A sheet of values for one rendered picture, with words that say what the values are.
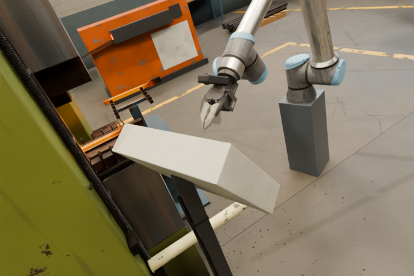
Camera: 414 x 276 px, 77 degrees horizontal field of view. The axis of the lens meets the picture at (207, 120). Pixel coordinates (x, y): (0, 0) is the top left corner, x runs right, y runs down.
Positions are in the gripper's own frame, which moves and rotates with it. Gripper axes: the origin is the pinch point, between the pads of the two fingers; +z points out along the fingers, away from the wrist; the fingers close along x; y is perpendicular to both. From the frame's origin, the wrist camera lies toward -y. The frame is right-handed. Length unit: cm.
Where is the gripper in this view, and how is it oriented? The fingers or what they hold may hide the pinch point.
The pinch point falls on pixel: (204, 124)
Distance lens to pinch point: 83.6
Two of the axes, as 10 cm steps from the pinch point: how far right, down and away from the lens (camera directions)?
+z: -3.6, 8.9, -2.9
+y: 5.3, 4.5, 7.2
